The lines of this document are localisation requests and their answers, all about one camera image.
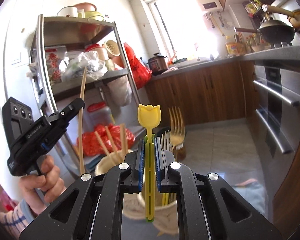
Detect silver fork in holder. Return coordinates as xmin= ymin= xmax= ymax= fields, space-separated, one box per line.
xmin=161 ymin=131 xmax=173 ymax=152

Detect red bag on lower shelf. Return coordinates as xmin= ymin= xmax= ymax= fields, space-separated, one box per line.
xmin=82 ymin=124 xmax=122 ymax=157

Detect blue cartoon cloth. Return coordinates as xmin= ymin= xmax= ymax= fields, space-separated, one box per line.
xmin=121 ymin=179 xmax=267 ymax=239

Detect clear plastic bag on shelf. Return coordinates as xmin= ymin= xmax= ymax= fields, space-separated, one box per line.
xmin=61 ymin=51 xmax=108 ymax=82

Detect cream ceramic double utensil holder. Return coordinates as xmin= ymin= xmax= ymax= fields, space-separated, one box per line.
xmin=95 ymin=150 xmax=179 ymax=235

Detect gold metal fork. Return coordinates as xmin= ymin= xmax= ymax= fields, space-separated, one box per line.
xmin=168 ymin=106 xmax=185 ymax=151

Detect wooden chopstick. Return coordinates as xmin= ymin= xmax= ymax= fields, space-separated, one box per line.
xmin=120 ymin=123 xmax=128 ymax=156
xmin=78 ymin=67 xmax=87 ymax=175
xmin=95 ymin=132 xmax=110 ymax=155
xmin=105 ymin=126 xmax=121 ymax=162

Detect red plastic bag hanging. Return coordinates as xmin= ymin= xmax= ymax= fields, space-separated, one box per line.
xmin=124 ymin=42 xmax=152 ymax=89

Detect dark rice cooker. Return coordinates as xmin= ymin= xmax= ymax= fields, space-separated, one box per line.
xmin=147 ymin=53 xmax=168 ymax=75

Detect person's left hand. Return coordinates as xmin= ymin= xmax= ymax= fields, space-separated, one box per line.
xmin=19 ymin=154 xmax=66 ymax=217

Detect black camera box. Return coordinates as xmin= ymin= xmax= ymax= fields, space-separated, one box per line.
xmin=2 ymin=97 xmax=33 ymax=147

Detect stainless built-in oven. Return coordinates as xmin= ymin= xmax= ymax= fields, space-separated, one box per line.
xmin=252 ymin=64 xmax=300 ymax=220

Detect yellow seasoning container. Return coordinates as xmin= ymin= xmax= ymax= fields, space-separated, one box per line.
xmin=225 ymin=42 xmax=241 ymax=55

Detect yellow tulip plastic utensil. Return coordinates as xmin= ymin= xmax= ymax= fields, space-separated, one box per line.
xmin=138 ymin=104 xmax=161 ymax=222

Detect red-lidded oil jug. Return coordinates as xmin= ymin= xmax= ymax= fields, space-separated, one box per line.
xmin=87 ymin=101 xmax=115 ymax=128

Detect brown clay pot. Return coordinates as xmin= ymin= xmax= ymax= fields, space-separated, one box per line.
xmin=262 ymin=4 xmax=300 ymax=31

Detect yellow tulip utensil in holder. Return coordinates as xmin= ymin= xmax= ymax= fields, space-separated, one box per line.
xmin=161 ymin=193 xmax=170 ymax=206

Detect wooden kitchen cabinets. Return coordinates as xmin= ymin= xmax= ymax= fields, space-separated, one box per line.
xmin=146 ymin=60 xmax=300 ymax=238

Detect stainless steel shelf rack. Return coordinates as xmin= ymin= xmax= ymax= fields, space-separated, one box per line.
xmin=30 ymin=15 xmax=142 ymax=177

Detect black wok with handle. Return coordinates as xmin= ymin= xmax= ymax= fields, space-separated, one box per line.
xmin=234 ymin=20 xmax=295 ymax=44

